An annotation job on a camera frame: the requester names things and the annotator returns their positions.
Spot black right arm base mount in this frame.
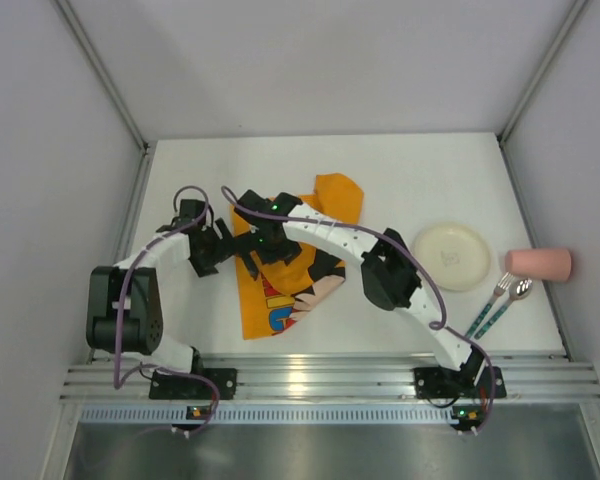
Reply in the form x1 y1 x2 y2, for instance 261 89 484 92
413 367 507 400

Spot slotted grey cable duct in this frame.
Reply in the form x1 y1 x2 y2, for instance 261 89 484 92
79 404 586 426

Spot cream round plate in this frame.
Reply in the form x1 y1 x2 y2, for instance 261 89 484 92
412 222 492 292

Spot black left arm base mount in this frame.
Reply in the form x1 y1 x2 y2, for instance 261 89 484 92
148 368 238 400

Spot aluminium corner post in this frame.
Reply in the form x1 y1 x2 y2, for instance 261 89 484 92
497 0 594 144
54 0 151 151

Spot right aluminium corner post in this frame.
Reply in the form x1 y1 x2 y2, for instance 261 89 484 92
497 0 594 144

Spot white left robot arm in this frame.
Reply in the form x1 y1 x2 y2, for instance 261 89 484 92
86 199 233 385

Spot left aluminium corner post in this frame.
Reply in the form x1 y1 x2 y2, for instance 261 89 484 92
54 0 151 151

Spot orange cartoon mouse placemat cloth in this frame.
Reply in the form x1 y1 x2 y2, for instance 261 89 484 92
235 173 364 341

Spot pink plastic cup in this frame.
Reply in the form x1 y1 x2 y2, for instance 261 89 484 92
505 248 572 282

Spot spoon with patterned handle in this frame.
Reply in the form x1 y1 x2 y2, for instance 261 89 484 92
472 278 533 340

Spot aluminium front frame rail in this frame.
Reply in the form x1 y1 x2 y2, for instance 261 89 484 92
60 354 600 403

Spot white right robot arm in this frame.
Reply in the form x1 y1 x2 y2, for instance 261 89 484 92
221 186 495 386

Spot fork with patterned handle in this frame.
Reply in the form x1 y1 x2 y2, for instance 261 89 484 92
465 272 514 337

